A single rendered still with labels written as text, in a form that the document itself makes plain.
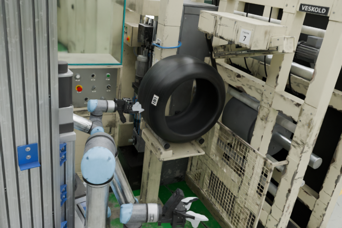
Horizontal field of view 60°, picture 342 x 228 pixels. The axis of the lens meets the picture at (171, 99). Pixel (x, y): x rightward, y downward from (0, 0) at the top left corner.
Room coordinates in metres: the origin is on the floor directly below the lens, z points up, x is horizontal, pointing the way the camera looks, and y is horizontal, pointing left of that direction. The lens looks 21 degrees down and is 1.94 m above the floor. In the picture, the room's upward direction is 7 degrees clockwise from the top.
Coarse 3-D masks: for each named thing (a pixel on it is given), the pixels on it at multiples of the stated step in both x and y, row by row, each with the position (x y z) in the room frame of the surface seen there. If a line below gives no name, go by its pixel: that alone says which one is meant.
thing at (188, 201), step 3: (186, 198) 1.07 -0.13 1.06; (189, 198) 1.07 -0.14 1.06; (192, 198) 1.08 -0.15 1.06; (195, 198) 1.09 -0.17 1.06; (183, 201) 1.05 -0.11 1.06; (186, 201) 1.05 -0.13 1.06; (189, 201) 1.06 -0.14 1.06; (192, 201) 1.07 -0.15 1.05; (186, 204) 1.04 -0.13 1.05; (189, 204) 1.07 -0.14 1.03; (186, 207) 1.06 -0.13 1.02; (189, 207) 1.08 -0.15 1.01
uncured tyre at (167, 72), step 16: (160, 64) 1.91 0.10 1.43; (176, 64) 1.84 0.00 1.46; (192, 64) 1.84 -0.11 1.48; (208, 64) 1.93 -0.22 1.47; (144, 80) 1.88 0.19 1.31; (160, 80) 1.76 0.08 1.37; (176, 80) 1.75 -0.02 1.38; (208, 80) 2.16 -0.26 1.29; (144, 96) 1.80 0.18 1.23; (160, 96) 1.71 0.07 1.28; (208, 96) 2.16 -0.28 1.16; (224, 96) 1.94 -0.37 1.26; (144, 112) 1.79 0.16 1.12; (160, 112) 1.71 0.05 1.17; (192, 112) 2.15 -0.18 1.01; (208, 112) 2.08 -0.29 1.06; (160, 128) 1.72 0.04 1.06; (176, 128) 2.04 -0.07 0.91; (192, 128) 2.02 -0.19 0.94; (208, 128) 1.90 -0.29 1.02
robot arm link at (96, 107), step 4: (92, 100) 1.62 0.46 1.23; (96, 100) 1.63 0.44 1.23; (100, 100) 1.65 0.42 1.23; (104, 100) 1.66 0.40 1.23; (88, 104) 1.62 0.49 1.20; (92, 104) 1.60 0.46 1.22; (96, 104) 1.61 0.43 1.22; (100, 104) 1.62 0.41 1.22; (104, 104) 1.63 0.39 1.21; (88, 108) 1.61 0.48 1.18; (92, 108) 1.59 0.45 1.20; (96, 108) 1.60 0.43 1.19; (100, 108) 1.61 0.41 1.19; (104, 108) 1.63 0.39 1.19; (92, 112) 1.61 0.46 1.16; (96, 112) 1.61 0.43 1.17; (100, 112) 1.62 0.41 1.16
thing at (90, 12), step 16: (64, 0) 2.13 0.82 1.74; (80, 0) 2.19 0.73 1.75; (96, 0) 2.24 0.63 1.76; (112, 0) 2.30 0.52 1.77; (64, 16) 2.13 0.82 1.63; (80, 16) 2.19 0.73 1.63; (96, 16) 2.24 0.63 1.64; (112, 16) 2.30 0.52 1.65; (64, 32) 2.13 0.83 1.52; (80, 32) 2.19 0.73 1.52; (96, 32) 2.24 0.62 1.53; (112, 32) 2.30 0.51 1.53; (64, 48) 2.13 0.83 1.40; (80, 48) 2.19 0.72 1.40; (96, 48) 2.24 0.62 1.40; (112, 48) 2.31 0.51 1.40; (80, 64) 2.18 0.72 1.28; (96, 64) 2.24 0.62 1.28; (112, 64) 2.30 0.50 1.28
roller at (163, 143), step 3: (147, 126) 2.04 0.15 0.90; (150, 129) 1.99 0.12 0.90; (153, 132) 1.94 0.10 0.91; (156, 135) 1.89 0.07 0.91; (159, 138) 1.85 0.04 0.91; (159, 141) 1.84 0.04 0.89; (162, 141) 1.81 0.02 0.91; (165, 141) 1.80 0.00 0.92; (162, 144) 1.79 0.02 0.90; (165, 144) 1.77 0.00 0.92; (168, 144) 1.78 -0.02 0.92; (165, 147) 1.77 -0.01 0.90; (168, 147) 1.78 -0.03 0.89
